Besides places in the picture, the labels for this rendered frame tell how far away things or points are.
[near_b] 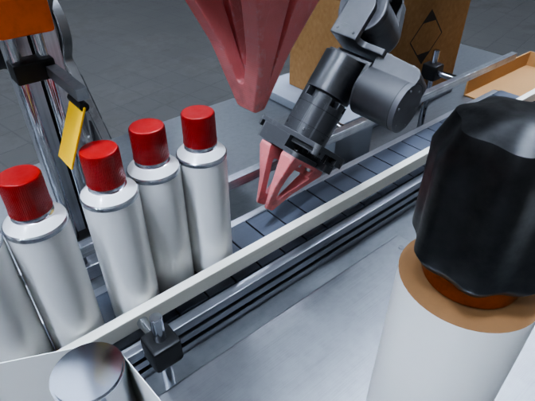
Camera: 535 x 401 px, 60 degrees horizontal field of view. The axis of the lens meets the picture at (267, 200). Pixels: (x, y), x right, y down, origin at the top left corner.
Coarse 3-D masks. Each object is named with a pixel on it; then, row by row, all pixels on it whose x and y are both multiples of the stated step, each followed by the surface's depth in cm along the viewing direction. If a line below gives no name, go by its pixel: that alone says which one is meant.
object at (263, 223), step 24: (408, 144) 80; (360, 168) 74; (384, 168) 74; (312, 192) 69; (336, 192) 69; (384, 192) 69; (264, 216) 64; (288, 216) 64; (336, 216) 64; (240, 240) 60; (264, 264) 57; (216, 288) 54; (168, 312) 51
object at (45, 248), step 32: (0, 192) 35; (32, 192) 36; (32, 224) 37; (64, 224) 38; (32, 256) 38; (64, 256) 39; (32, 288) 40; (64, 288) 41; (64, 320) 42; (96, 320) 46
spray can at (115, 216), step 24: (96, 144) 40; (96, 168) 38; (120, 168) 40; (96, 192) 40; (120, 192) 40; (96, 216) 40; (120, 216) 41; (96, 240) 42; (120, 240) 42; (144, 240) 44; (120, 264) 44; (144, 264) 45; (120, 288) 46; (144, 288) 47; (120, 312) 48
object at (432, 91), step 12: (492, 60) 90; (504, 60) 91; (468, 72) 85; (480, 72) 87; (444, 84) 81; (456, 84) 83; (432, 96) 79; (360, 120) 70; (336, 132) 67; (348, 132) 68; (252, 168) 59; (228, 180) 57; (240, 180) 58; (252, 180) 59; (84, 240) 48; (84, 252) 48
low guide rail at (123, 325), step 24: (528, 96) 88; (408, 168) 69; (360, 192) 63; (312, 216) 59; (264, 240) 55; (288, 240) 57; (216, 264) 52; (240, 264) 53; (192, 288) 50; (144, 312) 47; (96, 336) 44; (120, 336) 46
